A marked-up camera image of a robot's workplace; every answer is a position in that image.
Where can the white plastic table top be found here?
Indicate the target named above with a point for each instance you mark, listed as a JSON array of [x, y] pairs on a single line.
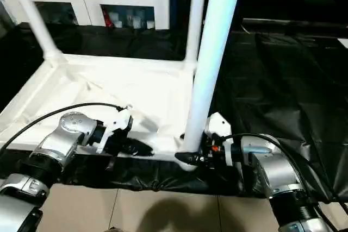
[[108, 80]]

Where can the white plastic table leg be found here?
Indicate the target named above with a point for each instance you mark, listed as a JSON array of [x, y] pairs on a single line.
[[212, 39], [35, 17], [195, 17]]

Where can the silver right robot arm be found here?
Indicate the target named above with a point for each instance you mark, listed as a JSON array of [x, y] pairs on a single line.
[[274, 166]]

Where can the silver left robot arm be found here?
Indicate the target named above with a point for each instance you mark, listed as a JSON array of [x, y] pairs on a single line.
[[70, 123]]

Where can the black cloth mat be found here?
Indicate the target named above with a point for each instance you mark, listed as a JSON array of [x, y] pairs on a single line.
[[285, 80]]

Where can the white flat board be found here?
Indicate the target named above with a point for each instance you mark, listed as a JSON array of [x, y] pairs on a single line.
[[344, 43]]

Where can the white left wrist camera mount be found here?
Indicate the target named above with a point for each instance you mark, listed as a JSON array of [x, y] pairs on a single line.
[[119, 119]]

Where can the dark metal rail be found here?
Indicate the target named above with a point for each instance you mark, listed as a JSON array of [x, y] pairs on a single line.
[[293, 24]]

